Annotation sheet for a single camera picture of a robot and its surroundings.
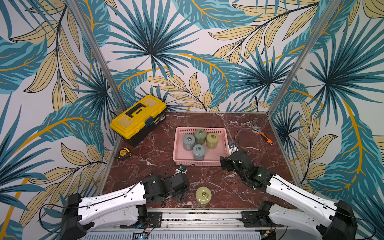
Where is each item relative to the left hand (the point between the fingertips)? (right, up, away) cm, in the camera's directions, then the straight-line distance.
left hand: (178, 191), depth 73 cm
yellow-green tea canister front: (+12, -2, 0) cm, 13 cm away
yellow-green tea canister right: (+20, +23, +22) cm, 37 cm away
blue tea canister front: (+11, +17, +15) cm, 25 cm away
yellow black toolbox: (-28, +34, +17) cm, 47 cm away
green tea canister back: (+12, +26, +24) cm, 37 cm away
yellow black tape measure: (-35, +15, +20) cm, 43 cm away
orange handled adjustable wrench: (+55, +29, +37) cm, 72 cm away
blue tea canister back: (+5, +22, +20) cm, 30 cm away
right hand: (+27, +17, +6) cm, 33 cm away
